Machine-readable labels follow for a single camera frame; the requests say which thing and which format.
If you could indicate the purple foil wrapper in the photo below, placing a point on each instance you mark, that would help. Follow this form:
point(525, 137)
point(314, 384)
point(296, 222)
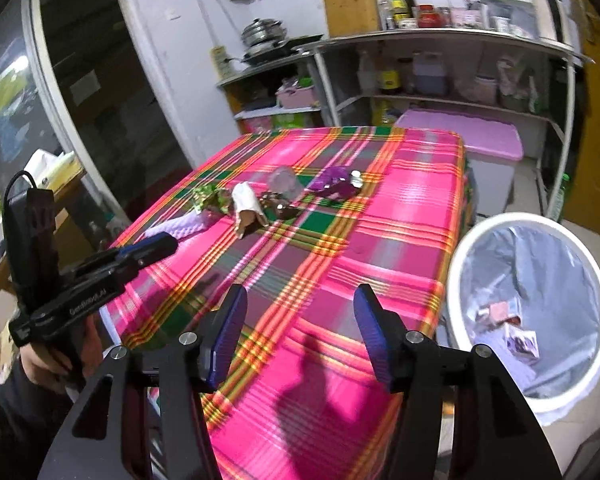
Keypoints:
point(332, 186)

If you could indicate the yellow label sauce bottle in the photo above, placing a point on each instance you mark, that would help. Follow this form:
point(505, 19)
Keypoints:
point(390, 77)

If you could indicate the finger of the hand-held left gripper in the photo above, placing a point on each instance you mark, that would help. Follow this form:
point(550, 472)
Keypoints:
point(125, 250)
point(155, 247)

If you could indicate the pink lid storage box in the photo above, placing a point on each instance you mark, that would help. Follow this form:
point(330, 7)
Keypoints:
point(470, 135)

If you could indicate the glass sliding door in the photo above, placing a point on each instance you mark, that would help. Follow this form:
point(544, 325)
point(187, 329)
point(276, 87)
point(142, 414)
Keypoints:
point(80, 110)

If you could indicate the pink plaid tablecloth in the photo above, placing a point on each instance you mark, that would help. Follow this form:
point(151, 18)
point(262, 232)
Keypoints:
point(330, 285)

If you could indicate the pink knife holder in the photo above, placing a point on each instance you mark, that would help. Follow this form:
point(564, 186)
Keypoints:
point(465, 17)

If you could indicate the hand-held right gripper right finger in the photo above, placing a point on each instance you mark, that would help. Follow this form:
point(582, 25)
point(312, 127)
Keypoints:
point(375, 340)

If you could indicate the white wall switch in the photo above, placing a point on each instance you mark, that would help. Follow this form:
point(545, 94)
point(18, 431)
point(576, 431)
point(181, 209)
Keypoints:
point(171, 13)

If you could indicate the pink carton box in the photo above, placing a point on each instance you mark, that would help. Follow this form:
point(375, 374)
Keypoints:
point(500, 312)

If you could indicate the clear plastic cup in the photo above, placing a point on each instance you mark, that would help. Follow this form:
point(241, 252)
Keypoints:
point(286, 185)

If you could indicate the steel steamer pot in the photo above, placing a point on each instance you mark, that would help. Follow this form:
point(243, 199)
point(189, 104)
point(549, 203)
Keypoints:
point(265, 35)

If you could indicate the wooden side table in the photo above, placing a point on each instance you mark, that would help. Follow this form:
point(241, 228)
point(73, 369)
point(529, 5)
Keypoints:
point(10, 260)

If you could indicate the person's left hand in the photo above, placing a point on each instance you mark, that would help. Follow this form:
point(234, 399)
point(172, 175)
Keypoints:
point(40, 360)

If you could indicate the green plastic bottle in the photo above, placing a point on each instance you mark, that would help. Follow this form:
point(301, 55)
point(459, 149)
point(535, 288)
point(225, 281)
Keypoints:
point(560, 195)

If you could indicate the wooden cutting board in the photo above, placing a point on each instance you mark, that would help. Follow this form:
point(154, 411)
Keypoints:
point(350, 5)

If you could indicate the dark sauce bottle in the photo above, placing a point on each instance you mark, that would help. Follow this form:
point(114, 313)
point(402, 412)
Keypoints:
point(408, 2)

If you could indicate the low shelf unit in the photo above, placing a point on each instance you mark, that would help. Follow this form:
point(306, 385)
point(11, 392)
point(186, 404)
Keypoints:
point(265, 72)

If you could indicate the red lidded jar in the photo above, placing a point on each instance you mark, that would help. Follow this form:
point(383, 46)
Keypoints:
point(427, 15)

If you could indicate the power strip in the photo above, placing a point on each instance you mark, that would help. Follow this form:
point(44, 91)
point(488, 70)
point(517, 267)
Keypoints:
point(219, 62)

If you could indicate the green gold wrapper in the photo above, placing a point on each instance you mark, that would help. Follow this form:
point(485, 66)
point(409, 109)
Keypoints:
point(207, 199)

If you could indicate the pink plastic basket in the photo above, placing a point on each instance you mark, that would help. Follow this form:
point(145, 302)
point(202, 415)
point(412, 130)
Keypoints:
point(297, 96)

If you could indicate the white round trash bin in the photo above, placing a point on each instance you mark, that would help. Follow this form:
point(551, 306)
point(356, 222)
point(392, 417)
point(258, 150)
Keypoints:
point(530, 218)

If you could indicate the white round tub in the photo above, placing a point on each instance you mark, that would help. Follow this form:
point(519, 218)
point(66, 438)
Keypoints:
point(482, 87)

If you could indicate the black induction cooker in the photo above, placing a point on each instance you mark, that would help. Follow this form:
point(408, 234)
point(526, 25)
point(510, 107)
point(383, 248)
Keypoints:
point(290, 44)

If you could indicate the white electric kettle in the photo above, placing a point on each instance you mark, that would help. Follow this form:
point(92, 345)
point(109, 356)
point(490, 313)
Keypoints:
point(547, 10)

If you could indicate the purple oil jug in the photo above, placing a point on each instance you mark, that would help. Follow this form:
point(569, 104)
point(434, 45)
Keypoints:
point(430, 75)

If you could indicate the wooden door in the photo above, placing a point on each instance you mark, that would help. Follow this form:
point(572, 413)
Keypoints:
point(597, 110)

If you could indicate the white plastic bottle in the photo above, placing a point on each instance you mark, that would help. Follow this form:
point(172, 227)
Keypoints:
point(366, 72)

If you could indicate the brown shiny wrapper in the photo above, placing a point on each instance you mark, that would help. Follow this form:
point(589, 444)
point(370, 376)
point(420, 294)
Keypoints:
point(280, 210)

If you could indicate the white shelf unit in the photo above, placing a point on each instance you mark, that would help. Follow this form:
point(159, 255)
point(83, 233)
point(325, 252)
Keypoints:
point(430, 35)

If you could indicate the yellow label green bottle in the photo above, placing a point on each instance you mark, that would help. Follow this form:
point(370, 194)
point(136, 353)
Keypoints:
point(399, 5)

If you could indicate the clear small bottle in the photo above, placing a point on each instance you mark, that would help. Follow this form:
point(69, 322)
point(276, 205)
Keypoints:
point(385, 12)

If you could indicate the purple milk carton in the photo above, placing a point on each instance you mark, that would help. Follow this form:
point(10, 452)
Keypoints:
point(522, 344)

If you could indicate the crumpled plastic bags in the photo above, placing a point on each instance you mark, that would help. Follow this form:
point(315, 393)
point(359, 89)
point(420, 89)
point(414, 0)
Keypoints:
point(517, 80)

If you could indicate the white paper packet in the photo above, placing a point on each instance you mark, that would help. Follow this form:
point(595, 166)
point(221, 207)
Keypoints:
point(247, 207)

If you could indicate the clear plastic container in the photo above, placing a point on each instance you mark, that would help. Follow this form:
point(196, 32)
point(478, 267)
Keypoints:
point(510, 15)

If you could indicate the person's left forearm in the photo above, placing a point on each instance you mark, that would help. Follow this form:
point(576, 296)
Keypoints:
point(10, 410)

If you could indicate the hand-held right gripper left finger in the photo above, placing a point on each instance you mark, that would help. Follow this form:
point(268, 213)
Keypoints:
point(225, 340)

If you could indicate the yellow tissue box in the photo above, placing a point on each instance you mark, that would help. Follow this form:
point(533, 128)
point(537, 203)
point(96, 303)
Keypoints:
point(47, 165)

